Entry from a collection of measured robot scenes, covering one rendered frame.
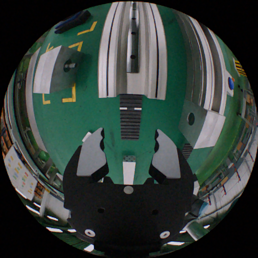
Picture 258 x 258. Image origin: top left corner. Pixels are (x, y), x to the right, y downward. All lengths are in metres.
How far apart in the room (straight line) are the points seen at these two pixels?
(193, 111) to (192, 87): 0.06
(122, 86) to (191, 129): 0.18
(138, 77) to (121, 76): 0.03
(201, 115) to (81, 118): 0.29
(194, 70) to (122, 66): 0.17
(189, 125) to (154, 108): 0.10
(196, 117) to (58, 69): 0.30
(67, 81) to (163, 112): 0.25
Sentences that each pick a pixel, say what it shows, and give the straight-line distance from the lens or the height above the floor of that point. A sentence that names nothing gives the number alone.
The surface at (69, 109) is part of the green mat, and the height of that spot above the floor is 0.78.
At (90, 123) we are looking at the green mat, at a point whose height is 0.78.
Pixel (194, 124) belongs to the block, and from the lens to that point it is 0.21.
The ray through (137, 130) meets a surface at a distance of 0.24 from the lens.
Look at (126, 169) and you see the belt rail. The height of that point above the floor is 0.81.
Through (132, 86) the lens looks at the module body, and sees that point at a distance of 0.17.
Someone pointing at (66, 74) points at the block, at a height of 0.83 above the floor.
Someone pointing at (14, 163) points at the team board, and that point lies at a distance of 2.91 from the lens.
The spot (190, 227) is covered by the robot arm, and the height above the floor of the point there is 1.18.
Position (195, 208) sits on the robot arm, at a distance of 0.73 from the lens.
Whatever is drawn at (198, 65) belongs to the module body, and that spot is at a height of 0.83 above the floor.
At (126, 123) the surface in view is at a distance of 0.23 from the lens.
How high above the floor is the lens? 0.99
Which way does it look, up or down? 60 degrees down
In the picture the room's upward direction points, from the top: 178 degrees counter-clockwise
